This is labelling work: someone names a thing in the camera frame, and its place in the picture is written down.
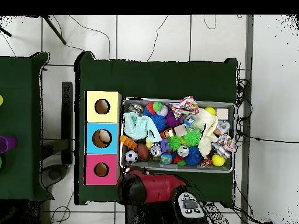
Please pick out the colourful polka dot cloth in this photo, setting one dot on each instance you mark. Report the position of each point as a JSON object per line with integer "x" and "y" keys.
{"x": 184, "y": 107}

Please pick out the cream yellow cloth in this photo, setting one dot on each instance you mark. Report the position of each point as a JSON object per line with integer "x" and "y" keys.
{"x": 210, "y": 123}

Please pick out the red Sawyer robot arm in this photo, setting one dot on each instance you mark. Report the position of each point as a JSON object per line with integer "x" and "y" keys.
{"x": 158, "y": 189}

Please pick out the dark green tablecloth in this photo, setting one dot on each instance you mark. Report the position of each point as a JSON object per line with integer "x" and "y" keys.
{"x": 21, "y": 116}
{"x": 163, "y": 79}

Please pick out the purple plastic cup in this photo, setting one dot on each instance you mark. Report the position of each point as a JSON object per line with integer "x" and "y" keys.
{"x": 11, "y": 142}
{"x": 2, "y": 145}

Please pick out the brown toy football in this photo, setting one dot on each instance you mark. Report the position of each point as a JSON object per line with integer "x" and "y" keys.
{"x": 143, "y": 151}

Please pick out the black and white soccer ball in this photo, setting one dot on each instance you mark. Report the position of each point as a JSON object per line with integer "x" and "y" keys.
{"x": 131, "y": 156}

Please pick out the lime green ball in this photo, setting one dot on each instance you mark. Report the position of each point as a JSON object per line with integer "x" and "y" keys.
{"x": 1, "y": 100}

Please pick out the yellow ball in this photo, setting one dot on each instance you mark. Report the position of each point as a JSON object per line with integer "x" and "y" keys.
{"x": 211, "y": 110}
{"x": 218, "y": 160}

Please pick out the wooden box with three holes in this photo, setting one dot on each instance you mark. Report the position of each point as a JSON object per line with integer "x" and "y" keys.
{"x": 102, "y": 116}

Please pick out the blue spiky rubber ball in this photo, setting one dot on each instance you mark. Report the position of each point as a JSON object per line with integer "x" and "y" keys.
{"x": 192, "y": 156}

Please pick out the black tripod leg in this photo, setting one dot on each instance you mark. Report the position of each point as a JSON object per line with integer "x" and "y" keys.
{"x": 5, "y": 32}
{"x": 55, "y": 29}

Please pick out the mint green cloth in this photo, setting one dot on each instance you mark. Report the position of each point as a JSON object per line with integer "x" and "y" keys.
{"x": 137, "y": 127}

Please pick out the grey round stand base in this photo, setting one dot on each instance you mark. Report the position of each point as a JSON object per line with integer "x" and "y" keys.
{"x": 55, "y": 173}

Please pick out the blue globe ball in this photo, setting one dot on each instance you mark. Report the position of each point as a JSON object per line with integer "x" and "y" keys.
{"x": 166, "y": 158}

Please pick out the long orange toy block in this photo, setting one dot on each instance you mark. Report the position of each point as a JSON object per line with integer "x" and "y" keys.
{"x": 128, "y": 142}

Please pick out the silver mesh bin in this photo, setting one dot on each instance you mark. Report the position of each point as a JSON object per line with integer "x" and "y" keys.
{"x": 154, "y": 165}

